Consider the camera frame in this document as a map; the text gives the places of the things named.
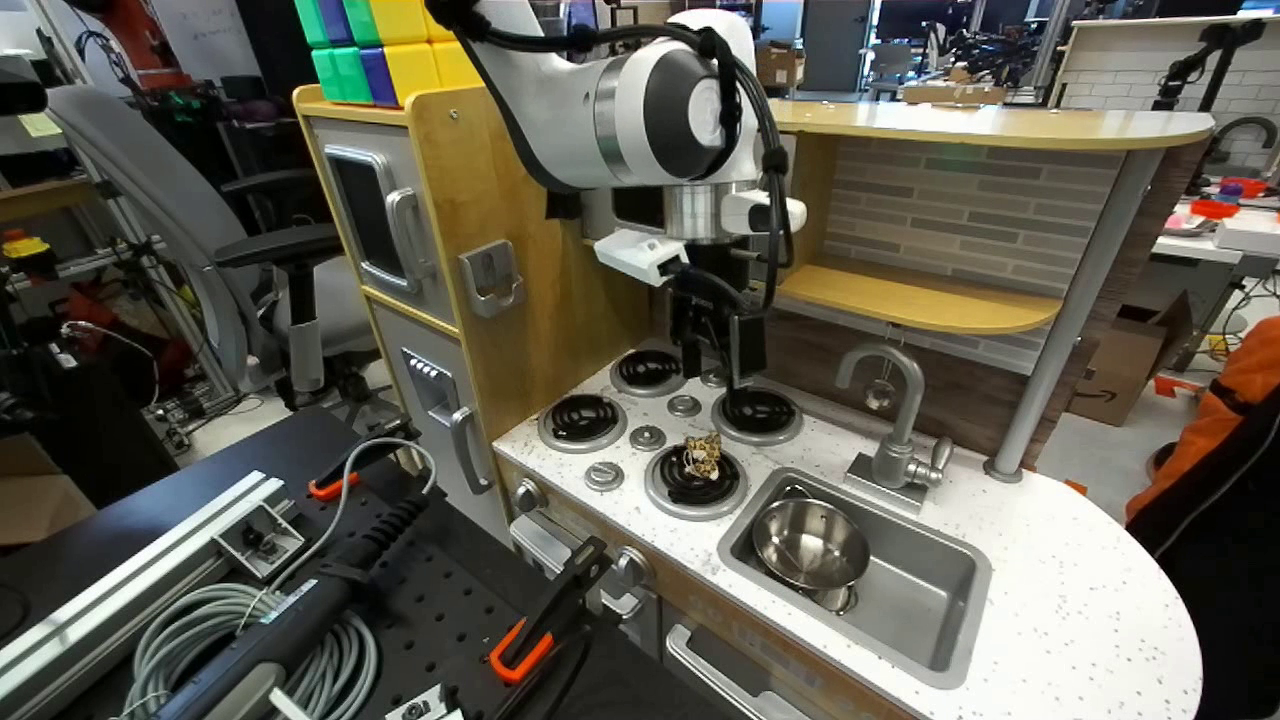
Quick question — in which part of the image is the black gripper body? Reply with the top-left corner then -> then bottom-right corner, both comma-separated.
664,261 -> 777,346

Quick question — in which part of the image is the silver toy faucet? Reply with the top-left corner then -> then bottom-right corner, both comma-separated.
832,339 -> 961,511

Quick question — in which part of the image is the aluminium extrusion rail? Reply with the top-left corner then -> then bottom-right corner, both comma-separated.
0,463 -> 288,674
0,511 -> 295,720

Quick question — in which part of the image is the brown cardboard box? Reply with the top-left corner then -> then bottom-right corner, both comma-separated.
1068,289 -> 1199,431

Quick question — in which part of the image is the grey toy kitchen sink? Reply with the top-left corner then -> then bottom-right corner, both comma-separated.
711,463 -> 1001,691

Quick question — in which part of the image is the grey toy microwave door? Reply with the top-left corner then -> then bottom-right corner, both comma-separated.
320,139 -> 433,295

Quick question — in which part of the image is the black coil stove burner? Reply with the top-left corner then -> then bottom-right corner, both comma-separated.
535,388 -> 634,456
707,381 -> 809,450
642,442 -> 754,525
610,339 -> 691,399

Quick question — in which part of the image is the yellow toy block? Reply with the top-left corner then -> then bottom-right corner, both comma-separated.
385,36 -> 485,101
367,0 -> 457,49

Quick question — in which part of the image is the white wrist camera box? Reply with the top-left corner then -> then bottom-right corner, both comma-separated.
588,223 -> 702,289

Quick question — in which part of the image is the black pegboard table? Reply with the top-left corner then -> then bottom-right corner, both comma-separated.
0,406 -> 754,720

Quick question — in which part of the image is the leopard print stuffed toy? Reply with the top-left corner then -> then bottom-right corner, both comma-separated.
675,427 -> 733,487

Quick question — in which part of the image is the grey office chair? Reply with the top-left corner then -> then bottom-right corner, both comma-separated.
43,83 -> 346,409

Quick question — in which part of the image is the orange handled black clamp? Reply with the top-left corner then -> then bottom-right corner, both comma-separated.
485,534 -> 620,691
303,459 -> 367,509

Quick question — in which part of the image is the grey oven door handle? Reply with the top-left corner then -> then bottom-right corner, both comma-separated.
503,504 -> 668,657

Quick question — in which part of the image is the orange and black jacket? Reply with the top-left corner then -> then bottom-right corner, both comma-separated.
1120,316 -> 1280,720

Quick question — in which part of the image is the grey cable coil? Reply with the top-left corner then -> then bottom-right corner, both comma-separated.
115,575 -> 385,720

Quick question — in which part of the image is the grey cabinet door handle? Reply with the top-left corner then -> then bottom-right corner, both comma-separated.
421,397 -> 499,499

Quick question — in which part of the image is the stainless steel pot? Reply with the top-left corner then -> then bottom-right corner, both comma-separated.
746,487 -> 877,597

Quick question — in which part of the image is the blue toy block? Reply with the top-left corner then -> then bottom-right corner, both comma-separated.
355,44 -> 405,107

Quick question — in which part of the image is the wooden toy play kitchen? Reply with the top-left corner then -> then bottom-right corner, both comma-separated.
288,80 -> 1222,720

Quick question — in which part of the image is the green toy block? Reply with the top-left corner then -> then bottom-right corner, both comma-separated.
291,0 -> 381,52
308,44 -> 374,107

